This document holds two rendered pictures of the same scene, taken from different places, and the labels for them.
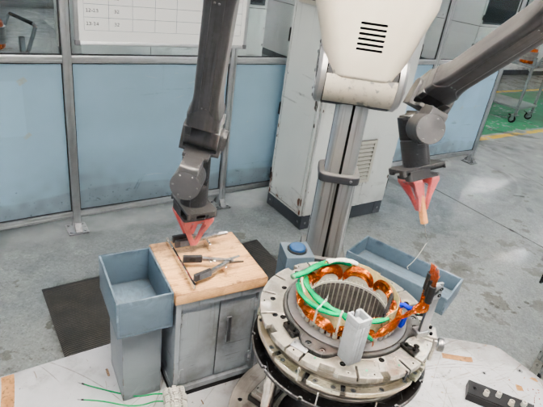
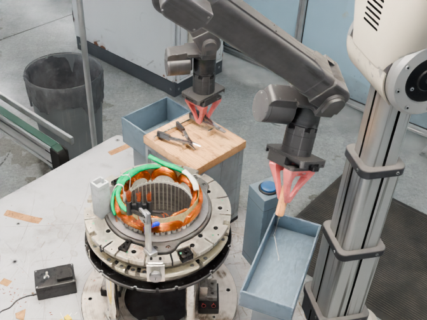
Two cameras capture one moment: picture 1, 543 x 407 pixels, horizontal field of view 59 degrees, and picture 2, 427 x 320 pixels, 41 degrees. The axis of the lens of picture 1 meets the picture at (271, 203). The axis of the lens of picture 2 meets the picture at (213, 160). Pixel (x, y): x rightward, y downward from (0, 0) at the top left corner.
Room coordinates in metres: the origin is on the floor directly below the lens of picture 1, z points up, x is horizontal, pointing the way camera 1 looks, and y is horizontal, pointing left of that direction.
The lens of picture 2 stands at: (0.59, -1.08, 1.94)
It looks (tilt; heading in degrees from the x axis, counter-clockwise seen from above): 38 degrees down; 75
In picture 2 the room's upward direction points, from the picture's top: 3 degrees clockwise
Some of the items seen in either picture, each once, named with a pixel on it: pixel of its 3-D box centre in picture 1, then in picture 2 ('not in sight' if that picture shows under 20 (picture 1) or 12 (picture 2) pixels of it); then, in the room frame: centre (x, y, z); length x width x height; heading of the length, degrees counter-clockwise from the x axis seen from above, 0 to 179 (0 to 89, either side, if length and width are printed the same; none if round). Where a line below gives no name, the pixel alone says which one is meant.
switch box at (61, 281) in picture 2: not in sight; (55, 280); (0.46, -0.08, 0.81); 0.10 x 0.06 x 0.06; 4
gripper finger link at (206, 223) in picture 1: (192, 223); (202, 106); (0.88, 0.16, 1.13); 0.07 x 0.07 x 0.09; 33
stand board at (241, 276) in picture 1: (206, 264); (194, 141); (0.85, 0.12, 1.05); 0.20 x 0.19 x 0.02; 122
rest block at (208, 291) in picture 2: not in sight; (208, 285); (0.83, -0.20, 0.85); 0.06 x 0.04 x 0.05; 77
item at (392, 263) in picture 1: (389, 312); (276, 299); (0.95, -0.33, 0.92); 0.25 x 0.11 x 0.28; 56
